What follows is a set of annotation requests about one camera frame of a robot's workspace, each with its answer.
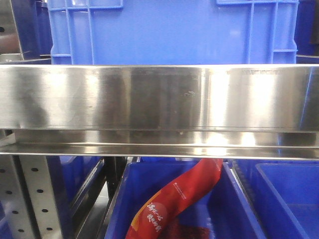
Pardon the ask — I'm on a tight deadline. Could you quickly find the stainless steel shelf rail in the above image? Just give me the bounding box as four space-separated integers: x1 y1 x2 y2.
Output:
0 64 319 160

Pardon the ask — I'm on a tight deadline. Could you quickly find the red printed package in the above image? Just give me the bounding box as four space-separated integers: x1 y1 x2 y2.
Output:
125 158 223 239

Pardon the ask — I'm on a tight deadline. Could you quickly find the blue bin lower right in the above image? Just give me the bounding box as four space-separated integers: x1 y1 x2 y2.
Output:
254 163 319 239

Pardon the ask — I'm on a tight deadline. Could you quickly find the blue bin below shelf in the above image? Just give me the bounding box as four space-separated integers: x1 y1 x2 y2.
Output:
104 161 266 239

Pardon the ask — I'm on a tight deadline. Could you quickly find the large blue crate on shelf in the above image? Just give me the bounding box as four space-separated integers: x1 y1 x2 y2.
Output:
47 0 299 65

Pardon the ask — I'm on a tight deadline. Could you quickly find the perforated steel upright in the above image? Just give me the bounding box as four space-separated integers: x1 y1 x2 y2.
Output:
0 154 72 239

